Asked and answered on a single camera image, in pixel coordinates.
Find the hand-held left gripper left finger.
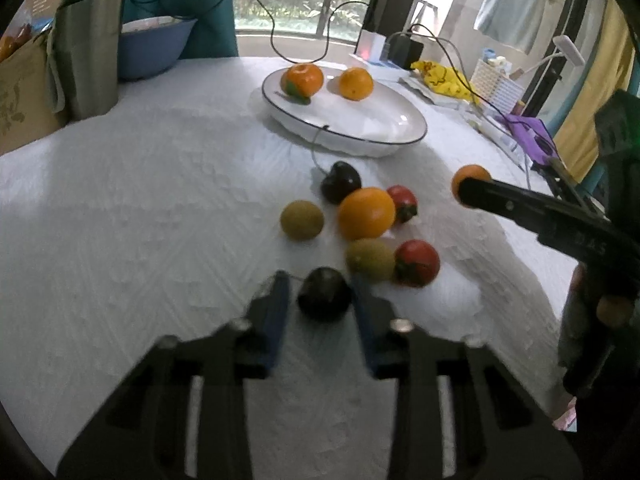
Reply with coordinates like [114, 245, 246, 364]
[55, 270, 292, 480]

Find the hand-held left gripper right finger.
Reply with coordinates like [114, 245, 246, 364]
[349, 275, 586, 480]

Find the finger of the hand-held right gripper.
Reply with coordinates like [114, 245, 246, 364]
[457, 177, 627, 264]

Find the dark red cherry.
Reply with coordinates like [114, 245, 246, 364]
[290, 266, 352, 323]

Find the small orange tangerine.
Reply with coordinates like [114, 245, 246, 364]
[451, 164, 492, 206]

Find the brown-green kiwi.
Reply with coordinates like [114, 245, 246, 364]
[280, 200, 325, 241]
[346, 238, 397, 282]

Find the red tomato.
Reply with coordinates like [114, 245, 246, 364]
[395, 239, 441, 288]
[386, 185, 419, 225]

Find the large orange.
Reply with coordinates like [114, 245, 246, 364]
[338, 187, 396, 241]

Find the dark plum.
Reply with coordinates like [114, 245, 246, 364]
[310, 125, 362, 206]

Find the white bowl with dark rim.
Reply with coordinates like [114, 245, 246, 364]
[261, 62, 428, 159]

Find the orange persimmon with green leaf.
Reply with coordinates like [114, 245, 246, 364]
[280, 63, 325, 106]

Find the person's right hand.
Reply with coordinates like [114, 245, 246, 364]
[570, 264, 635, 331]

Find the purple cloth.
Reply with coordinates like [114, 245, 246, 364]
[502, 112, 562, 167]

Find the yellow curtain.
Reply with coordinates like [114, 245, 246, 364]
[552, 0, 637, 182]

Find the white plastic basket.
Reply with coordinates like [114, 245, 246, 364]
[470, 57, 524, 117]

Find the yellow plastic bag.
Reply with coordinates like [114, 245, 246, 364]
[410, 59, 482, 105]

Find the white desk lamp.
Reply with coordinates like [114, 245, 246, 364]
[510, 35, 586, 81]

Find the black charger plug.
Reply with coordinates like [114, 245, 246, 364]
[387, 34, 425, 70]

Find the hanging light blue towel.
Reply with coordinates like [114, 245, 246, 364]
[473, 0, 551, 54]

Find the white power strip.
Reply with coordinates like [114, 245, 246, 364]
[349, 50, 412, 82]

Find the white charger plug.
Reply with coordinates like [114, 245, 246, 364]
[357, 30, 387, 62]

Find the blue plastic basin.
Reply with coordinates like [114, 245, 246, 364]
[117, 16, 199, 81]

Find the steel thermos tumbler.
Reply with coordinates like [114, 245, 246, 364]
[47, 0, 125, 122]

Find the teal curtain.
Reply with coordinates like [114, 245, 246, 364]
[85, 0, 239, 59]

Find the brown cardboard box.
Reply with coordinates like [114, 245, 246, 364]
[0, 30, 68, 157]

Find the plastic bag of fruit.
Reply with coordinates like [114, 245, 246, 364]
[0, 22, 36, 63]

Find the black charging cable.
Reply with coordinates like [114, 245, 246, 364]
[232, 0, 373, 67]

